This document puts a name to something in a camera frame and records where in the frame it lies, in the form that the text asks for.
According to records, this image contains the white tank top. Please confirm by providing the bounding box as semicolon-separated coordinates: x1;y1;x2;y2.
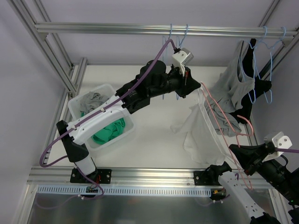
171;89;233;165

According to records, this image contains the blue wire hanger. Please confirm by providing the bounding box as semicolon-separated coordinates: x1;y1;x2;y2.
175;24;189;101
162;23;174;100

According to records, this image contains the grey tank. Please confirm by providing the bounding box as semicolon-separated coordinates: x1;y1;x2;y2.
79;91;109;117
204;41;254;137

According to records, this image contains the green tank top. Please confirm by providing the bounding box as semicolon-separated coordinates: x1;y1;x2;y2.
91;118;126;145

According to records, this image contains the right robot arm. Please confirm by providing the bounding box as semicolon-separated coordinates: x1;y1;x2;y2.
205;143;299;224

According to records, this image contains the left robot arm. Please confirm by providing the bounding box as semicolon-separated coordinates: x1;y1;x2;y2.
56;60;201;182

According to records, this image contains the black tank top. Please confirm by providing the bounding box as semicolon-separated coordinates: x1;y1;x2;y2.
230;39;272;124

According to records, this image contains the blue hanger with black top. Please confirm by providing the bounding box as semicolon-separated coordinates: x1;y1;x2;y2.
239;26;268;104

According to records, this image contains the blue hanger far right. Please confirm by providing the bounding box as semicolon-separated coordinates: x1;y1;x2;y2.
264;27;286;104

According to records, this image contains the white plastic basket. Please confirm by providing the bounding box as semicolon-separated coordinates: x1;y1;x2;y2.
67;84;135;153

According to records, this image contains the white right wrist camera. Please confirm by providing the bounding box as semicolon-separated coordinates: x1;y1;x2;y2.
263;131;292;162

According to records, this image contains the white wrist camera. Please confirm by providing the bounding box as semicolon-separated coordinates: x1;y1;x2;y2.
263;131;292;162
172;48;194;75

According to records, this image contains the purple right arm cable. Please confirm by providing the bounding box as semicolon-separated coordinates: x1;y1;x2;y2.
275;147;299;154

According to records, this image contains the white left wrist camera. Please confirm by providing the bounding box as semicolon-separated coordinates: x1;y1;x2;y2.
172;48;194;75

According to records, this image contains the aluminium frame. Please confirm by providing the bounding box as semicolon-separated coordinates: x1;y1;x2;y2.
7;0;299;224

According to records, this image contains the white slotted cable duct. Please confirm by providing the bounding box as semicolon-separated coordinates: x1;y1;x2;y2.
37;185;212;197

